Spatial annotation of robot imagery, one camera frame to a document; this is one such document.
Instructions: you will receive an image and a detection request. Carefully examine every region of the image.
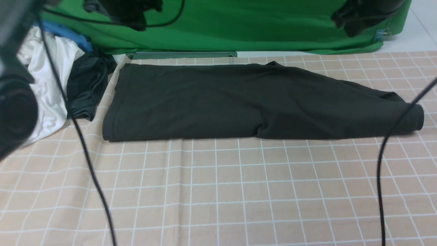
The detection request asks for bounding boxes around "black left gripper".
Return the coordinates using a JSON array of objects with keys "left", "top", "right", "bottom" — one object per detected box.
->
[{"left": 83, "top": 0, "right": 163, "bottom": 31}]

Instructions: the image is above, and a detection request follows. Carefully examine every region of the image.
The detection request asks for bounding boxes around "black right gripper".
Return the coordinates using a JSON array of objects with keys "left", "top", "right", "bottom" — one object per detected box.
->
[{"left": 331, "top": 0, "right": 405, "bottom": 37}]

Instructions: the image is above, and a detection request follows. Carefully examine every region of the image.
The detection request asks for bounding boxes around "dark gray long-sleeved shirt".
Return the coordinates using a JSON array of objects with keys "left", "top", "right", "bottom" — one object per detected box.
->
[{"left": 102, "top": 61, "right": 409, "bottom": 142}]

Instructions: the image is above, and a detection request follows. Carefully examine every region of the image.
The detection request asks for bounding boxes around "blue binder clip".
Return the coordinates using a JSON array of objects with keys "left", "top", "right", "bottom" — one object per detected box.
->
[{"left": 373, "top": 28, "right": 392, "bottom": 42}]

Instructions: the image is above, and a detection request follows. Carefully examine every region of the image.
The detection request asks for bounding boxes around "green backdrop cloth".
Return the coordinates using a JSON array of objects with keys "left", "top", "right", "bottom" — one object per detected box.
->
[{"left": 42, "top": 0, "right": 411, "bottom": 55}]

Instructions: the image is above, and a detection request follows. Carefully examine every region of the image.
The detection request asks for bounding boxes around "blue crumpled garment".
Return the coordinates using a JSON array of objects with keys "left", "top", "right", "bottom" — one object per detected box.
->
[{"left": 42, "top": 20, "right": 93, "bottom": 52}]

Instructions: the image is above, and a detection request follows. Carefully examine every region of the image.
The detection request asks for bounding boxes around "dark crumpled garment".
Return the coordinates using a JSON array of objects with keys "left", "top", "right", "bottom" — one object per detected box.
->
[{"left": 67, "top": 49, "right": 117, "bottom": 122}]

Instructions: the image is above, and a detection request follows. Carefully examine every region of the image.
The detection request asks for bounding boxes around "white crumpled garment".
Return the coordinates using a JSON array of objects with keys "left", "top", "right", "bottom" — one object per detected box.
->
[{"left": 17, "top": 26, "right": 84, "bottom": 146}]

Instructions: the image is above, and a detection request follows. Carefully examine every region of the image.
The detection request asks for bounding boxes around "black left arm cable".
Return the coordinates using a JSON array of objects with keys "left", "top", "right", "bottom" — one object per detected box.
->
[{"left": 34, "top": 0, "right": 186, "bottom": 246}]

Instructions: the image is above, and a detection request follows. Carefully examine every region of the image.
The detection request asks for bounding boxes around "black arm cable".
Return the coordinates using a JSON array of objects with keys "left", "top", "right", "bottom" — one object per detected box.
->
[
  {"left": 34, "top": 0, "right": 186, "bottom": 246},
  {"left": 377, "top": 78, "right": 437, "bottom": 246}
]

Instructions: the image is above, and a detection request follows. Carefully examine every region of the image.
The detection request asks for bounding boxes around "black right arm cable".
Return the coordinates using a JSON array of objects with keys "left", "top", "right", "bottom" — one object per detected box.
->
[{"left": 377, "top": 78, "right": 437, "bottom": 246}]

